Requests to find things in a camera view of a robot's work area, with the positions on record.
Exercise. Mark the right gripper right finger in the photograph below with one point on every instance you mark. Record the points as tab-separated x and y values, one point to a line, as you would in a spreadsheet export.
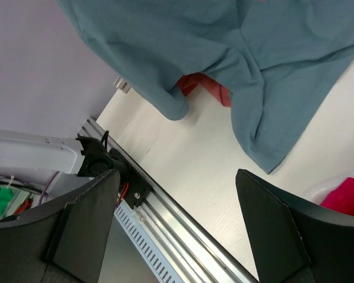
293	239

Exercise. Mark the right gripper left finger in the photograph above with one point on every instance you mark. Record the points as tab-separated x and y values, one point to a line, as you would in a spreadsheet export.
62	240

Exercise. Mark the red t shirt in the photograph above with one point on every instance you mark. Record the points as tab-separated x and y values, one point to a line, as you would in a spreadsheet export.
342	198

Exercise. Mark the grey t shirt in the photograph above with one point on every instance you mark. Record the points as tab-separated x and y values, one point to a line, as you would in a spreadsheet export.
277	59

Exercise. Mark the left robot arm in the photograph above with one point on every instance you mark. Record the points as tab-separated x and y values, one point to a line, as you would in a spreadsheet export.
75	160

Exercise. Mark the white plastic basket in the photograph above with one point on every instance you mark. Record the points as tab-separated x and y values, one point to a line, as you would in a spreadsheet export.
318	192

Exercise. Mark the dusty pink garment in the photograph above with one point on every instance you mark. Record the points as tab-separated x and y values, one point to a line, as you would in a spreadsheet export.
188	83

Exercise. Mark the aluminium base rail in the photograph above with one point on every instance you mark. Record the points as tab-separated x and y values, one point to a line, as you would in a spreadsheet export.
197	256

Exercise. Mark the white slotted cable duct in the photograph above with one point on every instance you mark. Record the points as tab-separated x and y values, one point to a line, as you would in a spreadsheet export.
153	256

